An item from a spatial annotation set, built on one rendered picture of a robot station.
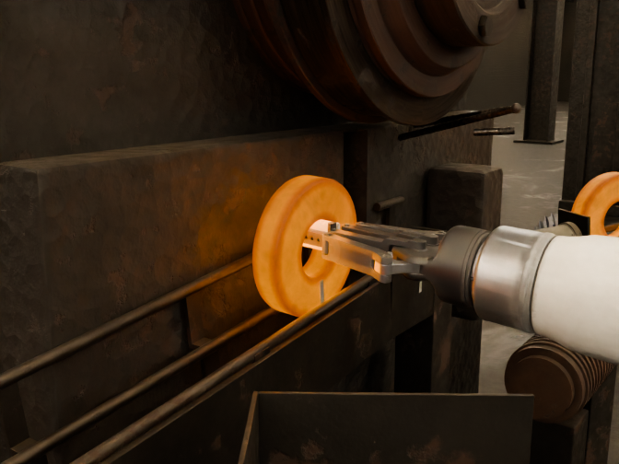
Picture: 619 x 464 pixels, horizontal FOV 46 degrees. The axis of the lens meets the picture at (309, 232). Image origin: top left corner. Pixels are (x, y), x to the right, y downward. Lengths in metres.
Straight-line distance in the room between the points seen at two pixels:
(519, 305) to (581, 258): 0.06
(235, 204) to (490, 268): 0.29
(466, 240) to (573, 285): 0.11
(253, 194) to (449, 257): 0.25
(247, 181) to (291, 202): 0.09
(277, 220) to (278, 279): 0.06
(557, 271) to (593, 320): 0.05
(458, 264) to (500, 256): 0.04
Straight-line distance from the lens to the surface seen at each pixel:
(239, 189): 0.79
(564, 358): 1.17
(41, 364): 0.64
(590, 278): 0.61
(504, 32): 0.92
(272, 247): 0.72
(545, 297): 0.63
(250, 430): 0.49
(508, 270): 0.64
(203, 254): 0.76
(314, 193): 0.75
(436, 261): 0.67
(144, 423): 0.62
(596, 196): 1.26
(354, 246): 0.70
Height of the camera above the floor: 0.95
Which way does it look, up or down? 13 degrees down
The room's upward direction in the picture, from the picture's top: straight up
